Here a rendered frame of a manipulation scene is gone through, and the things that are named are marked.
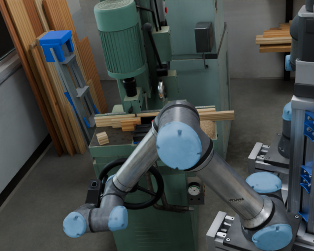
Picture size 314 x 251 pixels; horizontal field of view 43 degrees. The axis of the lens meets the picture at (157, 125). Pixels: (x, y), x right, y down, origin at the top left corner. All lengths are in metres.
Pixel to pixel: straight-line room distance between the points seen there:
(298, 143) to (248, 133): 1.98
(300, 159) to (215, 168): 0.48
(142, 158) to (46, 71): 2.06
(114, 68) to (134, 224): 0.87
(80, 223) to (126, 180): 0.20
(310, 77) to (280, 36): 2.31
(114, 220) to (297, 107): 0.69
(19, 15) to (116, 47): 1.57
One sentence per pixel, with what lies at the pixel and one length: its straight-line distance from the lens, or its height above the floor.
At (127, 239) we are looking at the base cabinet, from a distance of 2.29.
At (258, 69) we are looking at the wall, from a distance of 4.26.
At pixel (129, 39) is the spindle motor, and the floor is 1.37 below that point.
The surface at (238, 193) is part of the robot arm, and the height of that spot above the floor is 1.15.
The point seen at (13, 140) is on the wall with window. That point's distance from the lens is 3.32.
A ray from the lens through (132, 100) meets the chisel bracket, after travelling 1.86.
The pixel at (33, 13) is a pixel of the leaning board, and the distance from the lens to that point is 3.40.
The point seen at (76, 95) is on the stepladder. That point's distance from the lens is 2.76.
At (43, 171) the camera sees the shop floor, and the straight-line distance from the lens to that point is 3.46.
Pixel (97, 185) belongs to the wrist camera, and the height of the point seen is 1.02.
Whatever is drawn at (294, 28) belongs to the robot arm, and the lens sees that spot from 1.61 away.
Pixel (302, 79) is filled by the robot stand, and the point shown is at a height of 1.32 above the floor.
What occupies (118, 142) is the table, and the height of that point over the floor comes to 0.90.
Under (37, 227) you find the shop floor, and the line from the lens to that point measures 2.97.
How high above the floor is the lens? 1.93
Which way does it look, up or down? 32 degrees down
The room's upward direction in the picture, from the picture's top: 10 degrees counter-clockwise
